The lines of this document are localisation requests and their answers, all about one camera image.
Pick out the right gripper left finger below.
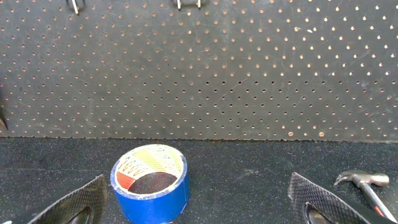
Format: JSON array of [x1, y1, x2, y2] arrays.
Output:
[[27, 174, 108, 224]]

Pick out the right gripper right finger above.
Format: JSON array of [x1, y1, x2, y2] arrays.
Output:
[[287, 172, 397, 224]]

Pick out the hammer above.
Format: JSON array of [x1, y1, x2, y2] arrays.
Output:
[[333, 170, 398, 223]]

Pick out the roll of blue tape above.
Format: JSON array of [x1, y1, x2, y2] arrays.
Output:
[[109, 143, 190, 224]]

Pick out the black pegboard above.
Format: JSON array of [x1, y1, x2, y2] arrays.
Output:
[[0, 0, 398, 143]]

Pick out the metal hook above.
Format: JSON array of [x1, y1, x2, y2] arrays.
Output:
[[174, 0, 205, 11], [67, 0, 85, 16]]

